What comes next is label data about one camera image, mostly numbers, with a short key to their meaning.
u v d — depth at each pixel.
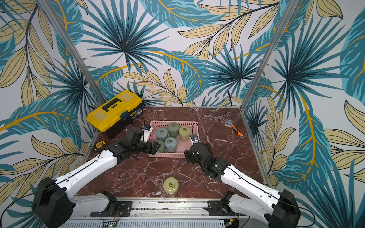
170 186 0.73
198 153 0.56
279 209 0.40
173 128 0.95
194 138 0.66
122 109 0.95
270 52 0.85
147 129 0.72
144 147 0.70
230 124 1.10
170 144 0.88
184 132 0.95
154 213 0.73
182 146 0.99
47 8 0.68
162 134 0.93
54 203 0.39
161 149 0.86
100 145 0.93
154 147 0.73
